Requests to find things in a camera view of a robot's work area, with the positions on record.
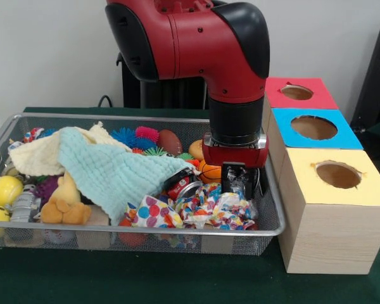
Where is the brown plush animal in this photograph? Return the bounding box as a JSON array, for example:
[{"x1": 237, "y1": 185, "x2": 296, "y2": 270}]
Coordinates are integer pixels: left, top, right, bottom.
[{"x1": 40, "y1": 198, "x2": 92, "y2": 225}]

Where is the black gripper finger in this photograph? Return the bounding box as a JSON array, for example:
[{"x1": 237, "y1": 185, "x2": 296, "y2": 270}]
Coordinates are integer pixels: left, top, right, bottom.
[
  {"x1": 245, "y1": 167, "x2": 254, "y2": 200},
  {"x1": 222, "y1": 163, "x2": 232, "y2": 193}
]

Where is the silver wire mesh bin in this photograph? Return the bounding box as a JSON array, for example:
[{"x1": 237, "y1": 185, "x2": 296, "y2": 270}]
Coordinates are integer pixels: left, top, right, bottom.
[{"x1": 0, "y1": 113, "x2": 286, "y2": 256}]

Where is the black cable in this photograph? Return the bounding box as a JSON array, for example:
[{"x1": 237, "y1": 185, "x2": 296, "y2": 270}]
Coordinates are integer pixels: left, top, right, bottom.
[{"x1": 97, "y1": 94, "x2": 114, "y2": 108}]

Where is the grey toy robot figure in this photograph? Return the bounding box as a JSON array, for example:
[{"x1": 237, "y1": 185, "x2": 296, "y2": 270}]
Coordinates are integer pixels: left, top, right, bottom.
[{"x1": 9, "y1": 185, "x2": 41, "y2": 222}]

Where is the crumpled confetti print paper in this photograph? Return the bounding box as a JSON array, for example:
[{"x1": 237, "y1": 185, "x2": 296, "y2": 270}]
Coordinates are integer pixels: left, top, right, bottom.
[{"x1": 174, "y1": 183, "x2": 259, "y2": 231}]

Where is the wooden box with three holes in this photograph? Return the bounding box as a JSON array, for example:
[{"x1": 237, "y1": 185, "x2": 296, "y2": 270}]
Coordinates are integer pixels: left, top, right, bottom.
[{"x1": 254, "y1": 75, "x2": 380, "y2": 275}]

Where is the orange toy basketball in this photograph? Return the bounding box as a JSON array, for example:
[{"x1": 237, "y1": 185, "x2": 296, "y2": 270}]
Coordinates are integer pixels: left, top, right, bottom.
[{"x1": 198, "y1": 160, "x2": 222, "y2": 184}]

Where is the cream muslin cloth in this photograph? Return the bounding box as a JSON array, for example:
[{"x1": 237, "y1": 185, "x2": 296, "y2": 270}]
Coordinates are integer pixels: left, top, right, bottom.
[{"x1": 8, "y1": 122, "x2": 132, "y2": 177}]

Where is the crumpled polka dot paper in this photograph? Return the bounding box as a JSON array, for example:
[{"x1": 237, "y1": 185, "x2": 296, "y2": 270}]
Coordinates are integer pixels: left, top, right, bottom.
[{"x1": 123, "y1": 194, "x2": 184, "y2": 229}]

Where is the black upright panel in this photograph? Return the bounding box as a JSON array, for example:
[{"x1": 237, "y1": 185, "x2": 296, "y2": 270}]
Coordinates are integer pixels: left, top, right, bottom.
[{"x1": 350, "y1": 20, "x2": 380, "y2": 134}]

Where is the crushed red soda can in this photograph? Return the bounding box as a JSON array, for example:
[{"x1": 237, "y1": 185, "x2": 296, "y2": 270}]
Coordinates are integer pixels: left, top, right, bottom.
[{"x1": 163, "y1": 167, "x2": 203, "y2": 201}]

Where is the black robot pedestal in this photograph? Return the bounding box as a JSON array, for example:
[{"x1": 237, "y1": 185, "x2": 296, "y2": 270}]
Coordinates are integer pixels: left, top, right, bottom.
[{"x1": 116, "y1": 52, "x2": 210, "y2": 110}]

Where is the mint green muslin cloth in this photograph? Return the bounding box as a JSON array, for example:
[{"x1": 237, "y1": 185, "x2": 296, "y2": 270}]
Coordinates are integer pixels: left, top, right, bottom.
[{"x1": 56, "y1": 126, "x2": 194, "y2": 226}]

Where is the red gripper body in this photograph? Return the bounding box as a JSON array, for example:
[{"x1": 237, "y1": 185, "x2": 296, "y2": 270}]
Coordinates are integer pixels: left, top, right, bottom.
[{"x1": 202, "y1": 136, "x2": 270, "y2": 168}]

